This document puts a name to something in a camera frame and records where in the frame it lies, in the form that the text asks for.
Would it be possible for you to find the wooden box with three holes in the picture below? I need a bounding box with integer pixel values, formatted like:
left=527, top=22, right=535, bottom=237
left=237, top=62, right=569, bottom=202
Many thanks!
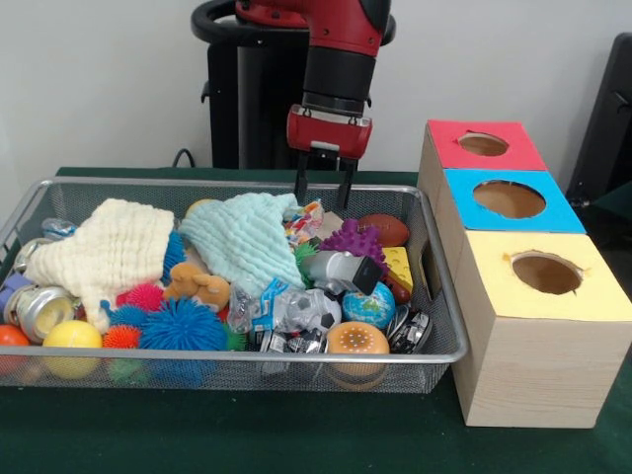
left=417, top=118, right=632, bottom=429

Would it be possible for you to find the toy burger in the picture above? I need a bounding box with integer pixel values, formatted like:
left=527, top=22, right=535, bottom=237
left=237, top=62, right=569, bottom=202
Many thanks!
left=326, top=320, right=391, bottom=391

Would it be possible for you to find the shallow metal mesh bin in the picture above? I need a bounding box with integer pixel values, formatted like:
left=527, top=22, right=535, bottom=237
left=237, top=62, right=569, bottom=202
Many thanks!
left=0, top=176, right=469, bottom=395

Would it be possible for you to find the cream muslin cloth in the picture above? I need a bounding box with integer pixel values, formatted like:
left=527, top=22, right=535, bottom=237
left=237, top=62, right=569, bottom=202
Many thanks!
left=23, top=197, right=177, bottom=335

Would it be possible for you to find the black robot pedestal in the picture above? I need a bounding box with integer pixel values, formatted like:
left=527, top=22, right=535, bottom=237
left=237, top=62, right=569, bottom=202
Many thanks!
left=191, top=0, right=397, bottom=172

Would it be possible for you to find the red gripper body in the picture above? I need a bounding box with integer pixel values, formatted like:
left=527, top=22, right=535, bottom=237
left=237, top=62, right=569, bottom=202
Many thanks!
left=286, top=103, right=374, bottom=162

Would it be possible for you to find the large blue spiky ball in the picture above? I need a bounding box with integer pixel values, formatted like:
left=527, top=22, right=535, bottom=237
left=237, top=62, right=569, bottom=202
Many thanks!
left=139, top=296, right=228, bottom=352

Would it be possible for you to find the brown toy football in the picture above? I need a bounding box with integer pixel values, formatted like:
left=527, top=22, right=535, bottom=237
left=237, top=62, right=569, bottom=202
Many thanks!
left=355, top=212, right=411, bottom=248

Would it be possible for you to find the yellow smooth ball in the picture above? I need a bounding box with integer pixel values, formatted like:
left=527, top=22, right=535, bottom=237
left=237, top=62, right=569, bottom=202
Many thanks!
left=42, top=319, right=104, bottom=379

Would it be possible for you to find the dark green table cloth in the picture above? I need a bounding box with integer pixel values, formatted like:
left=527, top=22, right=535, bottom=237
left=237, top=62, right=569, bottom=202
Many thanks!
left=0, top=166, right=632, bottom=474
left=592, top=183, right=632, bottom=211

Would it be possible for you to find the yellow cheese toy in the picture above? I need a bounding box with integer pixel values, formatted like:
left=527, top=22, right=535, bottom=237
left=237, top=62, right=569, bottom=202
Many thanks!
left=382, top=245, right=416, bottom=297

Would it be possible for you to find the purple spiky ball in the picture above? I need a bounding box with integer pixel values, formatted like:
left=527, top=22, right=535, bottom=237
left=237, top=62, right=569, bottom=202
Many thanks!
left=318, top=218, right=391, bottom=271

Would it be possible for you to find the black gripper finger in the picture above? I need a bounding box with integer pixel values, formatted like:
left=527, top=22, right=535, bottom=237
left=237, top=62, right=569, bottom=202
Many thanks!
left=293, top=149, right=312, bottom=199
left=337, top=156, right=357, bottom=209

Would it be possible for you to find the multicoloured knotted cloth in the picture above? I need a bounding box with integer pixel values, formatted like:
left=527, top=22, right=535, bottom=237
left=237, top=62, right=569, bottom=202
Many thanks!
left=283, top=199, right=326, bottom=244

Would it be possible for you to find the orange smooth ball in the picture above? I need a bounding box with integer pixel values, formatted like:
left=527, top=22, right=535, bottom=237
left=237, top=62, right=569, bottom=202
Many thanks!
left=0, top=324, right=32, bottom=374

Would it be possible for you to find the light blue muslin cloth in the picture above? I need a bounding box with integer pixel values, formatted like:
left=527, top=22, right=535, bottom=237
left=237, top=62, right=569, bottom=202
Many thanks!
left=177, top=192, right=307, bottom=292

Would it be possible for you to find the blue globe ball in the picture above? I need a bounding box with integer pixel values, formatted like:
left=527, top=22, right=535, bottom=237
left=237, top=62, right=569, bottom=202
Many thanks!
left=342, top=280, right=397, bottom=330

